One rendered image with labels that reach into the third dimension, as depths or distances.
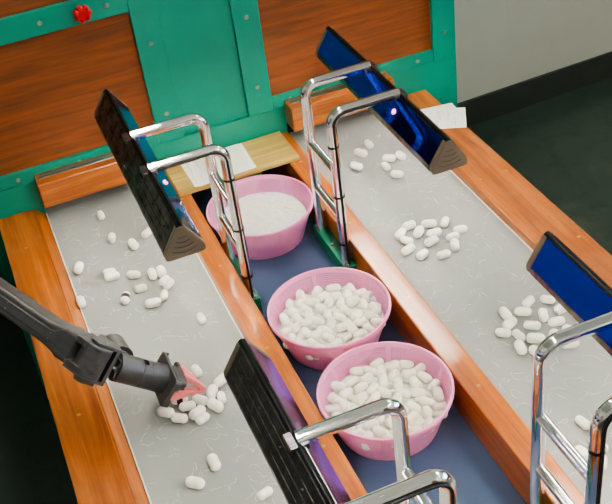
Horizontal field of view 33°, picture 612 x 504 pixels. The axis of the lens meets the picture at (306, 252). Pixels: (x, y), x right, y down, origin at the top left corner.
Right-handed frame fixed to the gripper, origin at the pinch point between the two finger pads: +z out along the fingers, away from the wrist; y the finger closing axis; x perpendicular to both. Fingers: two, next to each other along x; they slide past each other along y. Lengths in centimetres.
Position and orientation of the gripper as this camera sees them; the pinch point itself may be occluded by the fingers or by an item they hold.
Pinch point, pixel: (201, 388)
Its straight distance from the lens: 210.8
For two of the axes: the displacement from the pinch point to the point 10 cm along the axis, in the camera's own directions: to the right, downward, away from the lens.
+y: -3.6, -5.1, 7.8
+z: 7.8, 2.9, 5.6
